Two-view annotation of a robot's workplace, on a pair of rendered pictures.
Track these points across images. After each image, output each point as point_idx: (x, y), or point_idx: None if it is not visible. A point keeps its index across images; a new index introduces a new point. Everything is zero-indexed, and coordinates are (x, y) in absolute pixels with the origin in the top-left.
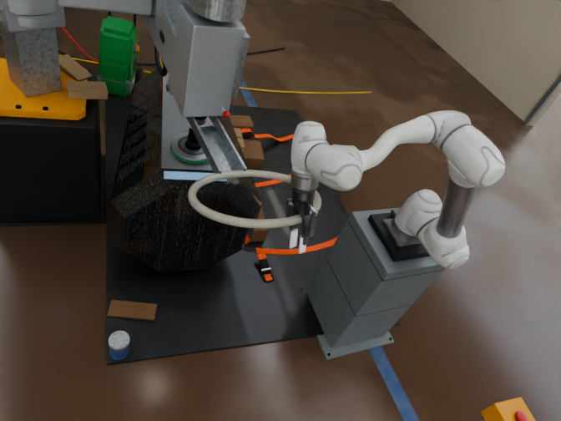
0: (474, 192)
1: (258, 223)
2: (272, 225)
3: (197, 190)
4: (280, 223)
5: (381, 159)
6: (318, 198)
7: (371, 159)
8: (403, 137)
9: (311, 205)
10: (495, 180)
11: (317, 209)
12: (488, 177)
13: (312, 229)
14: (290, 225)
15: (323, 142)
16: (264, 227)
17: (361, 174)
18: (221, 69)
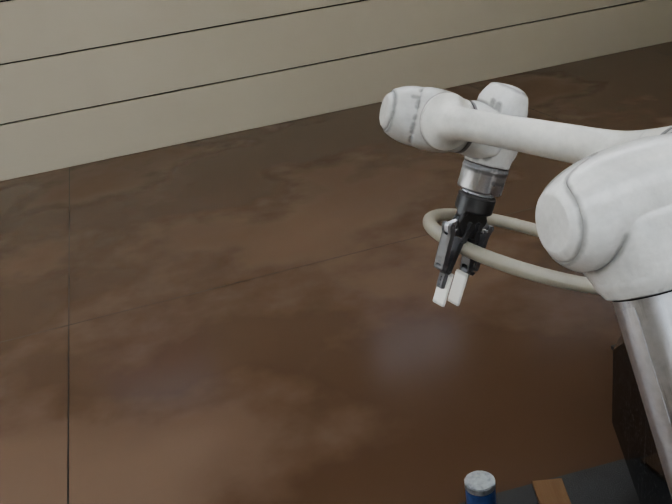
0: (638, 344)
1: (425, 219)
2: (427, 228)
3: (521, 228)
4: (433, 229)
5: (466, 124)
6: (541, 267)
7: (447, 115)
8: (596, 146)
9: (460, 217)
10: (560, 243)
11: (499, 260)
12: (538, 216)
13: (440, 254)
14: (439, 240)
15: (474, 101)
16: (424, 227)
17: (393, 108)
18: None
